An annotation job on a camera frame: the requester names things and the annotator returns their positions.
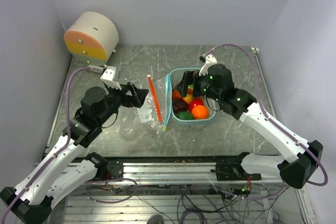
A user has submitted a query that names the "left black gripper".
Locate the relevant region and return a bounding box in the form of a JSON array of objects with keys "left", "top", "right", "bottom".
[{"left": 96, "top": 80, "right": 148, "bottom": 124}]

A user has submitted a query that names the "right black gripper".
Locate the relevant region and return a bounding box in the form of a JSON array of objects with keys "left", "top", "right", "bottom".
[{"left": 175, "top": 70, "right": 222, "bottom": 102}]

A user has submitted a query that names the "watermelon slice toy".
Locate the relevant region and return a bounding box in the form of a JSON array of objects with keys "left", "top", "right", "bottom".
[{"left": 182, "top": 84, "right": 203, "bottom": 104}]

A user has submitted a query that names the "clear zip top bag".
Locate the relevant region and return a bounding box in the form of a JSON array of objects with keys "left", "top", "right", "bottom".
[{"left": 118, "top": 73, "right": 174, "bottom": 141}]

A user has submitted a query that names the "light blue plastic basket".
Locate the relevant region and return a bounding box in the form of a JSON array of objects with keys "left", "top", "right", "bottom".
[{"left": 165, "top": 67, "right": 218, "bottom": 132}]

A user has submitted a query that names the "green toy avocado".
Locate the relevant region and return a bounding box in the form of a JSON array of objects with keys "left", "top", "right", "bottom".
[{"left": 175, "top": 111, "right": 194, "bottom": 121}]

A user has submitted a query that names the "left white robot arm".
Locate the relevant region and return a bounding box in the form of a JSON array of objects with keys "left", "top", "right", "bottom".
[{"left": 1, "top": 82, "right": 149, "bottom": 223}]

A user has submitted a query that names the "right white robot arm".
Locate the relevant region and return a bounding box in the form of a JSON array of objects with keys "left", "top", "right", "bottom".
[{"left": 175, "top": 64, "right": 323, "bottom": 189}]

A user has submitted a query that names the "orange toy fruit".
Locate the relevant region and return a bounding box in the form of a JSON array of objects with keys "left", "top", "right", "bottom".
[{"left": 191, "top": 105, "right": 209, "bottom": 120}]

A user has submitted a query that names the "round cream drawer box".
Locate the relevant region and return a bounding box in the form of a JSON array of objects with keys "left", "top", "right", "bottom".
[{"left": 64, "top": 11, "right": 119, "bottom": 66}]

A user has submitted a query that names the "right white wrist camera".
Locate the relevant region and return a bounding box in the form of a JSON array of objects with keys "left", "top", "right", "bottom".
[{"left": 198, "top": 54, "right": 217, "bottom": 76}]

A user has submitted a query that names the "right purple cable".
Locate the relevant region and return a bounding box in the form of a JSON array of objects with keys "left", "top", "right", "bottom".
[{"left": 201, "top": 43, "right": 329, "bottom": 186}]

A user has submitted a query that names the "small white wall clip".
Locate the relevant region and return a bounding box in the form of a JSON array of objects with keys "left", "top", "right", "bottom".
[{"left": 251, "top": 47, "right": 260, "bottom": 54}]

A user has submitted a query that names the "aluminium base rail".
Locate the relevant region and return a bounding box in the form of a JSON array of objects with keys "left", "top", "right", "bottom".
[{"left": 107, "top": 161, "right": 281, "bottom": 185}]

